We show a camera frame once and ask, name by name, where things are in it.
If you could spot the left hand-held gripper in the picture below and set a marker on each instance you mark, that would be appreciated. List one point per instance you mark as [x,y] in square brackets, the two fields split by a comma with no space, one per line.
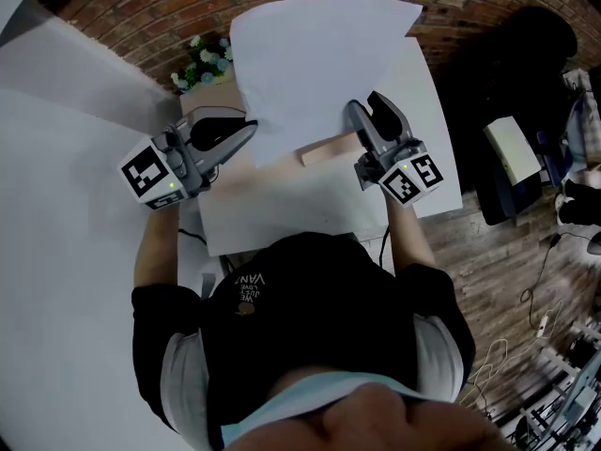
[145,172]

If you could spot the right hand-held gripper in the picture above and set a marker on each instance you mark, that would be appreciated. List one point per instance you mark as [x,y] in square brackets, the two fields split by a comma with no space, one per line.
[408,176]

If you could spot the white A4 paper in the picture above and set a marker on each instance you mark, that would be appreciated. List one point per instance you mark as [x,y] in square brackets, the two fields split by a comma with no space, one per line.
[310,64]

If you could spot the person's left forearm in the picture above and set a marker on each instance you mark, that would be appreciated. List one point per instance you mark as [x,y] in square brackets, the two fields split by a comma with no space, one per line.
[157,247]

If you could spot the person's right forearm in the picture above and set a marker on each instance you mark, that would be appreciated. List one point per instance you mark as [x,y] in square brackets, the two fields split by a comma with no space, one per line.
[408,237]

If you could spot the potted blue white flowers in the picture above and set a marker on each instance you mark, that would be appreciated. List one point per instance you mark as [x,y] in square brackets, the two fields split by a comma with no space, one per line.
[206,64]

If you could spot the cream flat box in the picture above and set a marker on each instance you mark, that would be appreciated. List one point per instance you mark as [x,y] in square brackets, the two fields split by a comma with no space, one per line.
[512,148]

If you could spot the blue fabric pile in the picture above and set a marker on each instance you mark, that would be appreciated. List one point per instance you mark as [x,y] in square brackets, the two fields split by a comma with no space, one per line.
[577,125]

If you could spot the person's black t-shirt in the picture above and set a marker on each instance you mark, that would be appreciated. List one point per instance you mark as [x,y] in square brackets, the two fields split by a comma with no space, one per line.
[305,317]

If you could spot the white power strip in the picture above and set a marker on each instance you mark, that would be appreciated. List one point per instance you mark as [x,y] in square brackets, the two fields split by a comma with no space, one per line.
[543,325]

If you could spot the light blue face mask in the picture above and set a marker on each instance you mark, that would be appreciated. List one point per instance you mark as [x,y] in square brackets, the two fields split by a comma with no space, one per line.
[291,395]

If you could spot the person's face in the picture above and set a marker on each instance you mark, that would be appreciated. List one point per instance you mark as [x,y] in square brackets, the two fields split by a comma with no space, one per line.
[375,421]

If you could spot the metal equipment rack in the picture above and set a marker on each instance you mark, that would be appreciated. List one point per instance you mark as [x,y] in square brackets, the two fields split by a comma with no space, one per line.
[563,393]

